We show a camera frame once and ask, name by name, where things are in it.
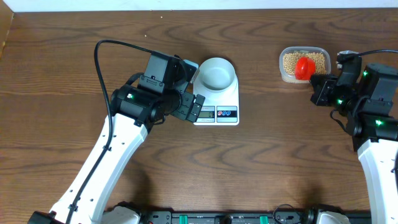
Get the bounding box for red plastic measuring scoop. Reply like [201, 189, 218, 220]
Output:
[295, 57, 316, 80]

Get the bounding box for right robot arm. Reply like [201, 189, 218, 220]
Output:
[310, 50, 397, 223]

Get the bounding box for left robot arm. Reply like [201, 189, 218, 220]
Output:
[28, 51, 205, 224]

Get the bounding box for white digital kitchen scale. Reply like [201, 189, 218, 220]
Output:
[193, 76, 239, 126]

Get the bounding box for grey round bowl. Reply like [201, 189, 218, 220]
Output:
[198, 57, 236, 91]

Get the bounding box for yellow soybeans in container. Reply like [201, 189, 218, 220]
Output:
[282, 52, 326, 76]

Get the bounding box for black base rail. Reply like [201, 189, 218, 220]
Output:
[102, 210, 374, 224]

